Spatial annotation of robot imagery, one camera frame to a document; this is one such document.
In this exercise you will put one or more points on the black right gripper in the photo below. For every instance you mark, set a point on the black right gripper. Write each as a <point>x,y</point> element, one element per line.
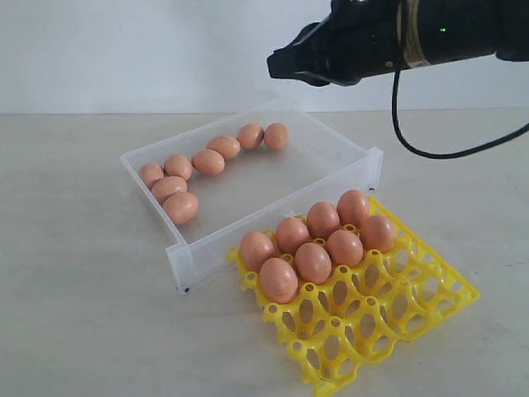
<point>358,39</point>

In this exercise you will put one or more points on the brown egg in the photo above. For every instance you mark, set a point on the brown egg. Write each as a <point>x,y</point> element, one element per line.
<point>168,186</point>
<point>290,234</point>
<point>345,248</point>
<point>322,220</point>
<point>181,207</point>
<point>278,281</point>
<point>276,136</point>
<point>227,146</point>
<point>255,249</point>
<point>353,207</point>
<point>313,263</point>
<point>250,135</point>
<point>208,162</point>
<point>178,165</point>
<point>150,173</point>
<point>378,232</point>

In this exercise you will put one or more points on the clear plastic bin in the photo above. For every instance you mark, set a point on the clear plastic bin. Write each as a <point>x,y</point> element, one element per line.
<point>257,189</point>

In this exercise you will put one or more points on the yellow plastic egg tray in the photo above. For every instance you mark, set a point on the yellow plastic egg tray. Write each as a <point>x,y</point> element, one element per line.
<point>359,314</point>

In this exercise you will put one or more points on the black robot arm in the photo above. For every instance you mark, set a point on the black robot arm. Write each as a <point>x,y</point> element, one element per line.
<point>451,31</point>

